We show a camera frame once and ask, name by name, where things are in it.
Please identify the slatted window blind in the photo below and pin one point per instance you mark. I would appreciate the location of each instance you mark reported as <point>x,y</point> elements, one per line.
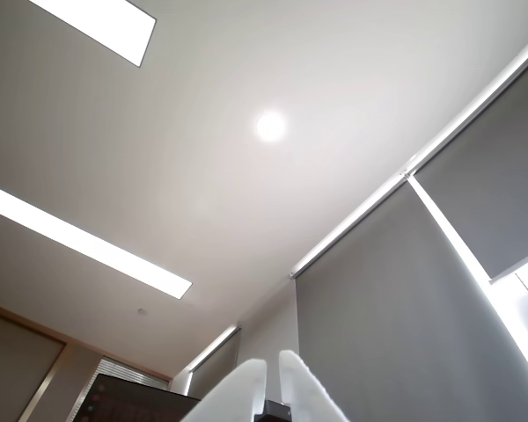
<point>132,371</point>

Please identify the long ceiling light panel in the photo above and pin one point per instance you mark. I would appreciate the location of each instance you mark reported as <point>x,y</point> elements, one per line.
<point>88,239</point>

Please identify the white smoke detector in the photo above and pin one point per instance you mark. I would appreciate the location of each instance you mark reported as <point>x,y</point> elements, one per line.
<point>142,311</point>

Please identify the gray webcam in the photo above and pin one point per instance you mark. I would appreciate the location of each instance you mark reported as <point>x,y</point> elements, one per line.
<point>276,408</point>

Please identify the round ceiling spotlight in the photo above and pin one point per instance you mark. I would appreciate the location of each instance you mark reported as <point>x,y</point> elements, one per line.
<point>271,125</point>

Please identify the square ceiling light panel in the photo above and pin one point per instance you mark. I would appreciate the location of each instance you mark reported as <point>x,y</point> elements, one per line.
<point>110,26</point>

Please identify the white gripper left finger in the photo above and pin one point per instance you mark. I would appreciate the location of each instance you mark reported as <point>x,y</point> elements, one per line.
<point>235,395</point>

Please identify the black computer monitor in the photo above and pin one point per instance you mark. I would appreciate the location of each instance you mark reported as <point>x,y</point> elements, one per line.
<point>136,400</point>

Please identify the brown door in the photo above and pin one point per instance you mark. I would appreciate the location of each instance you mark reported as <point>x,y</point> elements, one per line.
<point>17,365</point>

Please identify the gray roller blind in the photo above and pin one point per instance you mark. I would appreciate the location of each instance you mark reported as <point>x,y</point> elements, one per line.
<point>400,307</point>
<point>215,373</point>
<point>501,198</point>

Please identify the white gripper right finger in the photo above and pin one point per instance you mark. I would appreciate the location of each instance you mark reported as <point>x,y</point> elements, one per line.
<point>301,391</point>

